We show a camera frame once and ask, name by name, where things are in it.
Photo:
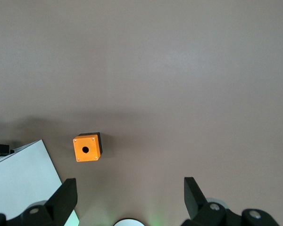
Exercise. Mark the white drawer cabinet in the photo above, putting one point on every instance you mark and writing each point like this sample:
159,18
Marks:
21,179

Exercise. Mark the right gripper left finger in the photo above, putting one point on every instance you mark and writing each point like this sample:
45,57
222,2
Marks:
61,202

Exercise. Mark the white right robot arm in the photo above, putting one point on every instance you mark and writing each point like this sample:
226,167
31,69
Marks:
128,223

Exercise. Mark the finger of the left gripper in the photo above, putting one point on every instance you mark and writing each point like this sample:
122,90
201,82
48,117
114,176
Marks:
0,149

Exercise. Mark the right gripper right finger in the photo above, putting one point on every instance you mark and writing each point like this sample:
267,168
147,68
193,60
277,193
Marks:
195,202

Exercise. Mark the orange button enclosure box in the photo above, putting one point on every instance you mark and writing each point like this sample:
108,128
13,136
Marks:
89,143

